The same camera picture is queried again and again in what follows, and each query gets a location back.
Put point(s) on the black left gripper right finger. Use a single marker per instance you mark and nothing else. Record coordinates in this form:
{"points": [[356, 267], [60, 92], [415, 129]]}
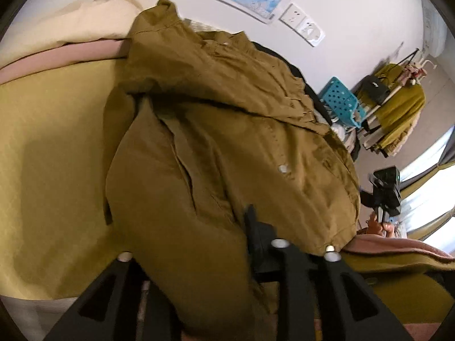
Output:
{"points": [[316, 293]]}

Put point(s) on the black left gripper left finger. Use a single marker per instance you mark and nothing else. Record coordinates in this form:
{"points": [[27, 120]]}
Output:
{"points": [[122, 304]]}

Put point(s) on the olive brown jacket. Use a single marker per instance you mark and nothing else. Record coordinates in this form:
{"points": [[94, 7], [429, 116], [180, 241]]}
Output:
{"points": [[200, 126]]}

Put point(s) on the clothes rack with garments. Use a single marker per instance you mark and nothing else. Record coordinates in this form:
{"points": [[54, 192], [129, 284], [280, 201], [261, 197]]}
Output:
{"points": [[393, 99]]}

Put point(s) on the person's right hand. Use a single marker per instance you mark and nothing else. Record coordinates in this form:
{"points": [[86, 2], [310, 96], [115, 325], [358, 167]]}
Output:
{"points": [[380, 229]]}

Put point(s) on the window with curtain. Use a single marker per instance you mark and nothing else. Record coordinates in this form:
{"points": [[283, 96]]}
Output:
{"points": [[427, 188]]}

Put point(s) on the yellow patterned bed sheet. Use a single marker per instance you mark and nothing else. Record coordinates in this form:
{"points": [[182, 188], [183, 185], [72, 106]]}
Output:
{"points": [[54, 238]]}

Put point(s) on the blue perforated plastic basket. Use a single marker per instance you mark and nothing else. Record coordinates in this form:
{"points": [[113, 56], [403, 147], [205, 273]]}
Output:
{"points": [[343, 103]]}

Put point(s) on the white air conditioner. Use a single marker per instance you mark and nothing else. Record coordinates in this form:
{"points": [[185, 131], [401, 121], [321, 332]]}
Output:
{"points": [[434, 30]]}

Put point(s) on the pink folded blanket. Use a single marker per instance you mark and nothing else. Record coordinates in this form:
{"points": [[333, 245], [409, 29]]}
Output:
{"points": [[66, 55]]}

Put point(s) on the cream folded quilt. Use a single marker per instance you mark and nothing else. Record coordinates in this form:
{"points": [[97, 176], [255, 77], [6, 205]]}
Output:
{"points": [[80, 21]]}

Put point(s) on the white wall socket plate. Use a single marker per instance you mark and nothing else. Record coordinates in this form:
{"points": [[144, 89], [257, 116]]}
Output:
{"points": [[301, 23]]}

